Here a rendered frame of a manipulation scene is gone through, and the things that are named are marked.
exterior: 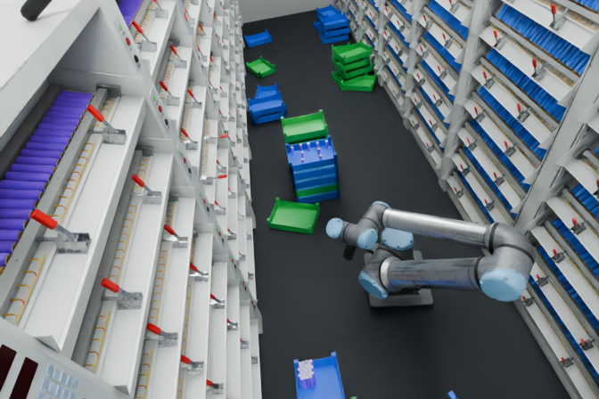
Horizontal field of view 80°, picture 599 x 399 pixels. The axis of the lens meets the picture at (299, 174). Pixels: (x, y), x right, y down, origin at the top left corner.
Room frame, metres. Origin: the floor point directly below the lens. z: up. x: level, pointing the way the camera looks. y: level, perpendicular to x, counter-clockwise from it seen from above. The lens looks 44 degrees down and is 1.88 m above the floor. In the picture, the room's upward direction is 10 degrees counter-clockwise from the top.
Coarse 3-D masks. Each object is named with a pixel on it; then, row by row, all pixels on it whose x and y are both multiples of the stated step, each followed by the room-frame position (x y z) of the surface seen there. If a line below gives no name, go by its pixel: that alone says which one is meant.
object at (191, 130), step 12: (192, 84) 1.49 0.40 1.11; (204, 84) 1.51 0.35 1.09; (192, 96) 1.33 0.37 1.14; (204, 96) 1.42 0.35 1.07; (192, 108) 1.32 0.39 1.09; (204, 108) 1.38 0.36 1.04; (192, 120) 1.23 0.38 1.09; (180, 132) 1.13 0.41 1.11; (192, 132) 1.15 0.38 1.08; (192, 144) 1.05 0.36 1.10; (192, 156) 1.01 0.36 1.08
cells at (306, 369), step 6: (306, 360) 0.62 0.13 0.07; (300, 366) 0.59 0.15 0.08; (306, 366) 0.59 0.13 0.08; (312, 366) 0.58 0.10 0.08; (300, 372) 0.56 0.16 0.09; (306, 372) 0.56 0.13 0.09; (312, 372) 0.55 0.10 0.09; (300, 378) 0.54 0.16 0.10; (306, 378) 0.53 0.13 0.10; (312, 378) 0.53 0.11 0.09; (300, 384) 0.53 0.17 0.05; (306, 384) 0.52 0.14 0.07; (312, 384) 0.52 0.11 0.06
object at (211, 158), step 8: (208, 112) 1.51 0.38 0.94; (216, 112) 1.51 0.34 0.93; (208, 120) 1.50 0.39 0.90; (216, 120) 1.50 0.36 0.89; (208, 128) 1.43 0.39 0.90; (216, 128) 1.44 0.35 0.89; (216, 136) 1.37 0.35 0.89; (216, 144) 1.31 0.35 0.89; (208, 152) 1.25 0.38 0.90; (216, 152) 1.26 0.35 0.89; (208, 160) 1.20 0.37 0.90; (216, 160) 1.20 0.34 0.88; (208, 168) 1.15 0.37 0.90; (208, 192) 1.01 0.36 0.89
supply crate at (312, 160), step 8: (328, 136) 1.83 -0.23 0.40; (288, 144) 1.82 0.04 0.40; (296, 144) 1.84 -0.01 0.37; (304, 144) 1.84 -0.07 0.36; (312, 144) 1.84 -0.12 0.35; (320, 144) 1.84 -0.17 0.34; (328, 144) 1.84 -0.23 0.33; (288, 152) 1.82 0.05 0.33; (296, 152) 1.82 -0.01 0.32; (304, 152) 1.80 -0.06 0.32; (312, 152) 1.79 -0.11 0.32; (328, 152) 1.76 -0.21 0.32; (288, 160) 1.70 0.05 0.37; (296, 160) 1.74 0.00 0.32; (312, 160) 1.71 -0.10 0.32; (320, 160) 1.64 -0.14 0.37; (328, 160) 1.64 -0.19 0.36; (336, 160) 1.64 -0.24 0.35; (296, 168) 1.64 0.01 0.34; (304, 168) 1.64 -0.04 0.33
